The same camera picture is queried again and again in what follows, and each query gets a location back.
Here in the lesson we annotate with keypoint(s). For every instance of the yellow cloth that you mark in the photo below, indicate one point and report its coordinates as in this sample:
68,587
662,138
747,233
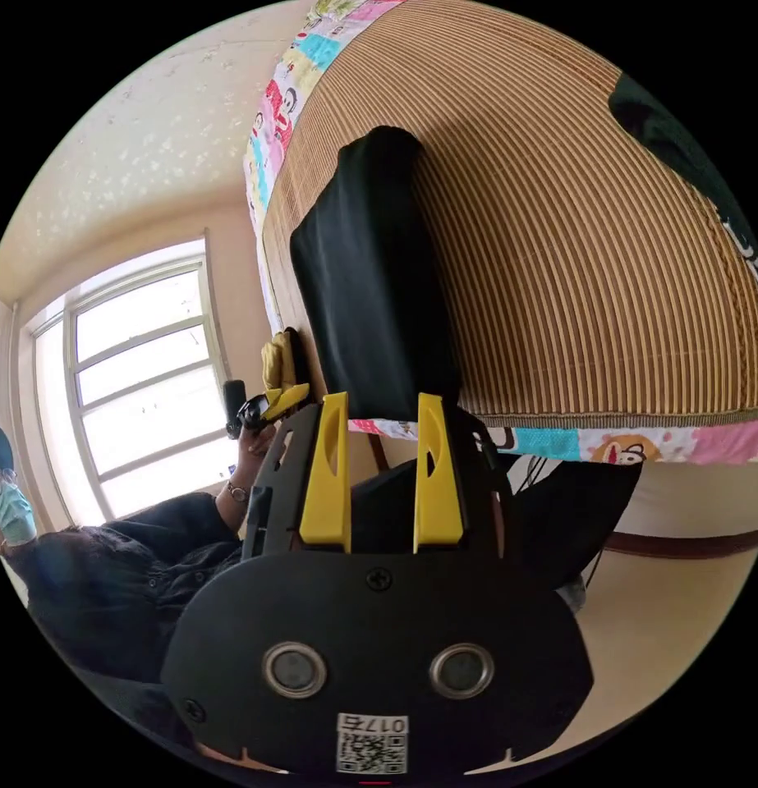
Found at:
277,363

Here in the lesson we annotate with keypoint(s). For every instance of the window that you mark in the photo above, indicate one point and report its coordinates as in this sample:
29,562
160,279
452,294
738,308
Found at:
144,382

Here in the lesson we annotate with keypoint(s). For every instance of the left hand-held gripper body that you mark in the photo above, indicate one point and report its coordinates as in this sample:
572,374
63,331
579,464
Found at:
253,414

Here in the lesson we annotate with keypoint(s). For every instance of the person's left forearm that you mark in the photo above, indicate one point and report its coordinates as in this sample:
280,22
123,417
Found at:
234,502

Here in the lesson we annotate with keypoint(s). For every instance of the black pants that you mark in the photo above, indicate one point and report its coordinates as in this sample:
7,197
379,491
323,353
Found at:
372,277

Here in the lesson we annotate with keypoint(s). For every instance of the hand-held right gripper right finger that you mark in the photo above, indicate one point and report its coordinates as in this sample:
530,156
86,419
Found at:
440,505

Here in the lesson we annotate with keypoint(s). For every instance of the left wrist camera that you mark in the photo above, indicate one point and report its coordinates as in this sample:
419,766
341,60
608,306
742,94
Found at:
234,400

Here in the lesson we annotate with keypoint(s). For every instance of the person's left hand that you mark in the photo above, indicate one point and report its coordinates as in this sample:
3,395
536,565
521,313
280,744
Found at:
260,440

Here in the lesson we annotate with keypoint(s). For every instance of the person's body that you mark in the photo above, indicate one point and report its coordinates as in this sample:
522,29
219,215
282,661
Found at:
120,585

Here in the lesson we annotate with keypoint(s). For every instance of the bed with woven mat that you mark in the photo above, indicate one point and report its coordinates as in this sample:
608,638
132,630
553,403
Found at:
569,246

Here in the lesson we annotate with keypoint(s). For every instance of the black garment with white print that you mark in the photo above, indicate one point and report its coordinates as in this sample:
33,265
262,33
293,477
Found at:
680,154

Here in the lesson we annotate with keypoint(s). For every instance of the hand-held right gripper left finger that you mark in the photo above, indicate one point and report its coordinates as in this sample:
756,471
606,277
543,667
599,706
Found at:
323,492

